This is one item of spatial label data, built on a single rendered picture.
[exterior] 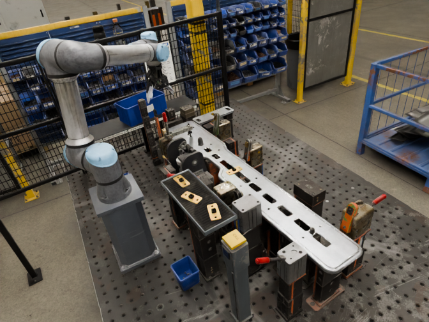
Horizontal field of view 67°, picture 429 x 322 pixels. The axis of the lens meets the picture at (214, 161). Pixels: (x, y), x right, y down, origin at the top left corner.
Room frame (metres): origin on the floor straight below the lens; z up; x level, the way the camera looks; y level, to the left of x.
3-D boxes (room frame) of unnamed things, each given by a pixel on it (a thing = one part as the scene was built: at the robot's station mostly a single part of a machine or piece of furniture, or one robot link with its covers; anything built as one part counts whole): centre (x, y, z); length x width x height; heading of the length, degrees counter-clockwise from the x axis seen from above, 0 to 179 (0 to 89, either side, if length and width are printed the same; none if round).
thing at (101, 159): (1.15, 0.47, 1.27); 0.13 x 0.12 x 0.14; 53
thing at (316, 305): (0.78, -0.39, 0.84); 0.18 x 0.06 x 0.29; 118
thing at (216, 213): (0.88, 0.03, 1.17); 0.08 x 0.04 x 0.01; 8
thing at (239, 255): (0.74, -0.03, 0.92); 0.08 x 0.08 x 0.44; 28
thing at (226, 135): (1.79, -0.08, 0.87); 0.12 x 0.09 x 0.35; 118
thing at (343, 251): (1.32, -0.11, 1.00); 1.38 x 0.22 x 0.02; 28
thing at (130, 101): (2.06, 0.44, 1.10); 0.30 x 0.17 x 0.13; 128
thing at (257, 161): (1.47, -0.22, 0.87); 0.12 x 0.09 x 0.35; 118
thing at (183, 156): (1.32, 0.13, 0.94); 0.18 x 0.13 x 0.49; 28
